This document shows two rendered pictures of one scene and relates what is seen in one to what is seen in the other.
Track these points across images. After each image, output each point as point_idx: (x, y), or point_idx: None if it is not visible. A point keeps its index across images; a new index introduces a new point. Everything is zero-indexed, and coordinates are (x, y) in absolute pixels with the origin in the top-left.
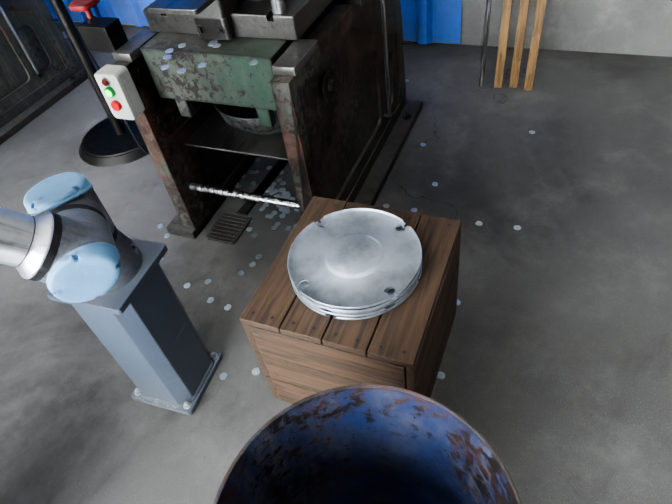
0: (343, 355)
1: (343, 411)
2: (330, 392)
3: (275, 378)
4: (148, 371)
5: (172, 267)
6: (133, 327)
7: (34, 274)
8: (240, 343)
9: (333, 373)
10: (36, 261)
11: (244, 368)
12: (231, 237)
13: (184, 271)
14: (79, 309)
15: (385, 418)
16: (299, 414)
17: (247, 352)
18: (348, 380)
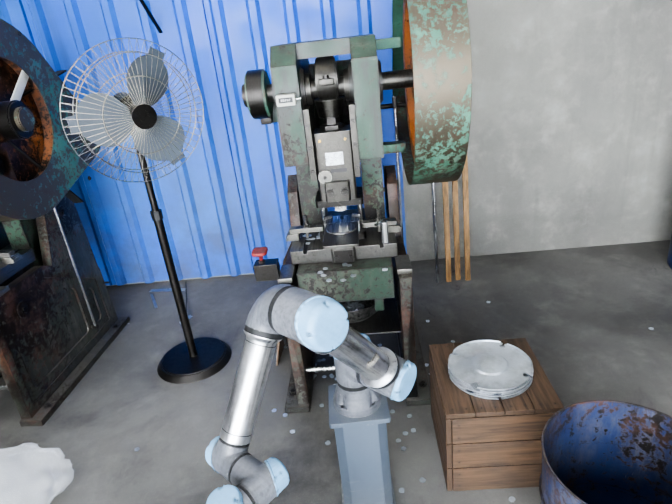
0: (518, 419)
1: (561, 429)
2: (559, 412)
3: (456, 466)
4: (376, 483)
5: (306, 434)
6: (383, 438)
7: (391, 380)
8: (397, 466)
9: (506, 440)
10: (393, 371)
11: (412, 481)
12: None
13: (318, 434)
14: (347, 433)
15: (579, 429)
16: (548, 430)
17: (406, 470)
18: (516, 442)
